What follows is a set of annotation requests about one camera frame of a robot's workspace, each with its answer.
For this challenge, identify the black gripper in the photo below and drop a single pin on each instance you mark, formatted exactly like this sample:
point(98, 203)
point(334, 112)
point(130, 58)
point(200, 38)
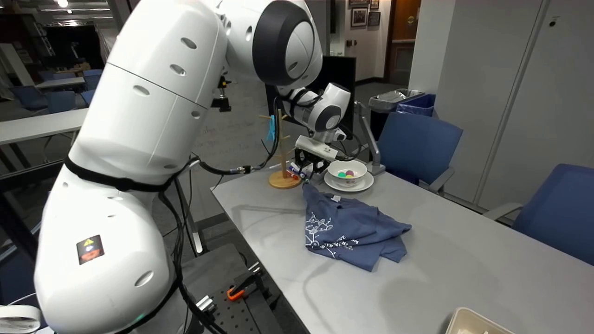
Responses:
point(319, 166)

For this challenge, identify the blue printed t-shirt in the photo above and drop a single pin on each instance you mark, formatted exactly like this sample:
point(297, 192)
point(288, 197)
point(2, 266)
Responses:
point(353, 233)

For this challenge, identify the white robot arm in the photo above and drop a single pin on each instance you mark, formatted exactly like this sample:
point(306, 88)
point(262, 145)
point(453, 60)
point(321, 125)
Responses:
point(154, 93)

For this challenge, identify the white bowl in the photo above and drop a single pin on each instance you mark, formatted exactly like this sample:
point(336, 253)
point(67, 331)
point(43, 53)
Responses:
point(345, 179)

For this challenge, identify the colourful small candies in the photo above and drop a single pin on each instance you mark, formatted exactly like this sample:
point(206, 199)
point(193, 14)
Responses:
point(347, 173)

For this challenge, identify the white plate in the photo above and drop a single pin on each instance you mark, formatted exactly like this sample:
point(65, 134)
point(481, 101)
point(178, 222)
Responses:
point(364, 186)

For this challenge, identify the light blue tag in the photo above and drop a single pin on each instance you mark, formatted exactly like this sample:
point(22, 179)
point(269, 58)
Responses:
point(273, 131)

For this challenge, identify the grey metal stand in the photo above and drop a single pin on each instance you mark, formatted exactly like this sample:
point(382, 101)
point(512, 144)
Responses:
point(371, 145)

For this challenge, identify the grey trash bin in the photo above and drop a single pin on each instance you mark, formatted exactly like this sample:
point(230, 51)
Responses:
point(386, 103)

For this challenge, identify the blue office chair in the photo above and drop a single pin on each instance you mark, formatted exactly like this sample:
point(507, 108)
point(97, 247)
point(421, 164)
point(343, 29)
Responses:
point(557, 210)
point(418, 145)

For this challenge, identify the blue trash bin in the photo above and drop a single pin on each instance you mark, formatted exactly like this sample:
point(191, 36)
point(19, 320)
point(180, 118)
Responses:
point(418, 105)

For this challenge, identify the silver metal connector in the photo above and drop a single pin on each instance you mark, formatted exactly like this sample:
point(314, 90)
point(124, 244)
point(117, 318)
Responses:
point(204, 305)

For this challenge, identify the brown door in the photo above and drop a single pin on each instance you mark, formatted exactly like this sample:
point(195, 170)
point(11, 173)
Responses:
point(405, 19)

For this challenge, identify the beige plastic tray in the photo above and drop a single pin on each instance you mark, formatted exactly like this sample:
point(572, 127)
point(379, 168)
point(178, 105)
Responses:
point(473, 322)

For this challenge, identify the grey metal cabinet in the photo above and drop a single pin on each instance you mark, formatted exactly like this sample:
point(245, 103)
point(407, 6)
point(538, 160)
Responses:
point(525, 93)

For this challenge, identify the white background table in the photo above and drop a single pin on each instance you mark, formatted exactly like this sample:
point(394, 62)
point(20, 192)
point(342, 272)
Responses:
point(37, 127)

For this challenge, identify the white rounded object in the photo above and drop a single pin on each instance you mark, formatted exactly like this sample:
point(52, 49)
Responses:
point(15, 322)

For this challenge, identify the black camera on boom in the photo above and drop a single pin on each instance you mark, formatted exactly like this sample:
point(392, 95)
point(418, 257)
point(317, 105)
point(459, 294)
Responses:
point(221, 103)

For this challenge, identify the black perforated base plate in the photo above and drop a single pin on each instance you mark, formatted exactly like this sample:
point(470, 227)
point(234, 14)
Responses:
point(210, 266)

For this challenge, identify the framed wall picture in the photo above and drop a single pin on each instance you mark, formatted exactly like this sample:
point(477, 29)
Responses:
point(358, 17)
point(373, 17)

